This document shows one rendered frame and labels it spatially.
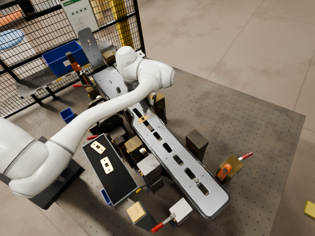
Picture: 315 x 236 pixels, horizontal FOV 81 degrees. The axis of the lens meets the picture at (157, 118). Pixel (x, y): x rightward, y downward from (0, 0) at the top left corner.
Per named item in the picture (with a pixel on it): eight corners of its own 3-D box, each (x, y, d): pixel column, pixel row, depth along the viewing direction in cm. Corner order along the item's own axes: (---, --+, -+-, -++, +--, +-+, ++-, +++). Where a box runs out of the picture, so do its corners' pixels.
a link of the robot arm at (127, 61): (116, 79, 93) (139, 86, 89) (107, 54, 81) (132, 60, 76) (127, 66, 98) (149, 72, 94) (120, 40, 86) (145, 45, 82)
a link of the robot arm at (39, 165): (77, 155, 62) (40, 132, 58) (37, 209, 54) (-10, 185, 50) (71, 157, 73) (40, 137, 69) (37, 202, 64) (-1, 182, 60)
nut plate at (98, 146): (106, 148, 98) (105, 147, 97) (101, 154, 97) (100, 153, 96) (95, 140, 101) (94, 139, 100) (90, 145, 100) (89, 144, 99)
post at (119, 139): (137, 164, 140) (124, 139, 107) (131, 168, 138) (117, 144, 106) (133, 159, 142) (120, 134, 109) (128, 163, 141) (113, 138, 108)
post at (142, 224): (157, 224, 116) (148, 214, 80) (147, 232, 114) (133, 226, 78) (150, 213, 120) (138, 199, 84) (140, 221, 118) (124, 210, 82)
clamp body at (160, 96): (170, 121, 160) (168, 94, 131) (159, 129, 156) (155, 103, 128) (165, 116, 163) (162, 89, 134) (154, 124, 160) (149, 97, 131)
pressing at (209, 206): (237, 195, 95) (238, 195, 94) (206, 225, 89) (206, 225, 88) (113, 65, 164) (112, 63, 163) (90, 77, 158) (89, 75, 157)
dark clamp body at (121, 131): (137, 157, 144) (126, 132, 112) (124, 166, 140) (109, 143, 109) (132, 150, 147) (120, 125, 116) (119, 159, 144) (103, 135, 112)
